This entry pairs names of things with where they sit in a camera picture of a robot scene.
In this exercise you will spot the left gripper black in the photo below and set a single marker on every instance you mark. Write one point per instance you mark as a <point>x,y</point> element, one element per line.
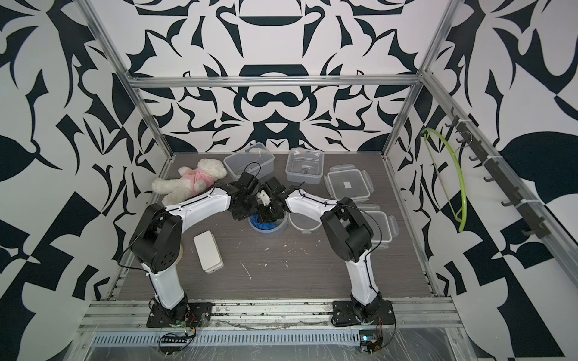
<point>240,216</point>

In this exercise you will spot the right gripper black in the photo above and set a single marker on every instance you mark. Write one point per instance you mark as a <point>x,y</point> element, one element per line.
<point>263,215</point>

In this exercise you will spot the round clear container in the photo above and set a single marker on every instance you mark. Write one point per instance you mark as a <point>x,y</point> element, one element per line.
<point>275,232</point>

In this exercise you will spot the blue cleaning cloth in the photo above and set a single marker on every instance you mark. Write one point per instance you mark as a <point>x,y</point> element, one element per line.
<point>264,226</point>

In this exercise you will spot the clear rectangular lunch box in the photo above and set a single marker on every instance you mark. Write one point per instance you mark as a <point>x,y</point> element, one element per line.
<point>305,166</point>
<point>255,159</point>

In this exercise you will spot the round clear container lid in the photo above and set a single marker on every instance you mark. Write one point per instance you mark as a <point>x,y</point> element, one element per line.
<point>303,224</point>

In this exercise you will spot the clear lunch box lid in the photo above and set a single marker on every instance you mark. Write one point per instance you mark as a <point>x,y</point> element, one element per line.
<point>346,181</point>
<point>385,227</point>

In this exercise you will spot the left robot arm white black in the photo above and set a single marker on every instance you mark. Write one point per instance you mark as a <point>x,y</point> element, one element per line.
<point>157,240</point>

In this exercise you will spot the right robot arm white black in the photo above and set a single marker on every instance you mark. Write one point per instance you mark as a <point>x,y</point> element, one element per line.
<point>348,232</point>

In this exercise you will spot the white teddy bear pink shirt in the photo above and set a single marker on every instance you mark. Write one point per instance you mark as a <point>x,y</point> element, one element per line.
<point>192,181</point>

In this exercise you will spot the white rectangular box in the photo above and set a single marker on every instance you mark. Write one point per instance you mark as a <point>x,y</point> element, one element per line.
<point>208,252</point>

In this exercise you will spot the pink round alarm clock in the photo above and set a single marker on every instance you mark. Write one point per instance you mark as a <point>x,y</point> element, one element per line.
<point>181,253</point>

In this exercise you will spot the green clothes hanger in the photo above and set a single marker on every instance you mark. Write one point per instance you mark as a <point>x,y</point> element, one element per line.
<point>451,179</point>

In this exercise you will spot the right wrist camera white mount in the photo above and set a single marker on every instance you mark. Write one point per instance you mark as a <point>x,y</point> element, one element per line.
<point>264,198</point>

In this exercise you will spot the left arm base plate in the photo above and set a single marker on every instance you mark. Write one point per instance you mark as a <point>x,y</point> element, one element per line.
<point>188,315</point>

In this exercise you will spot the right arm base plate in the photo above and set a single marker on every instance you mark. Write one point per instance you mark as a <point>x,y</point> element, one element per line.
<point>352,313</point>

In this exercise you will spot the black wall hook rack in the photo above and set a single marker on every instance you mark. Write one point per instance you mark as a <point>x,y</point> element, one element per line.
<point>499,173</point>

